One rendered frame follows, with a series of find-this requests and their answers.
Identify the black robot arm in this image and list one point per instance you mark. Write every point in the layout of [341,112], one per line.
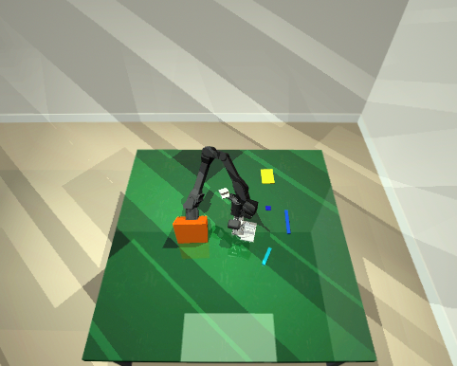
[238,200]

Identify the yellow flat bar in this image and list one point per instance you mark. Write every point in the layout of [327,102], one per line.
[267,176]

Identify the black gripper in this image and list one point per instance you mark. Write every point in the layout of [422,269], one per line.
[235,224]

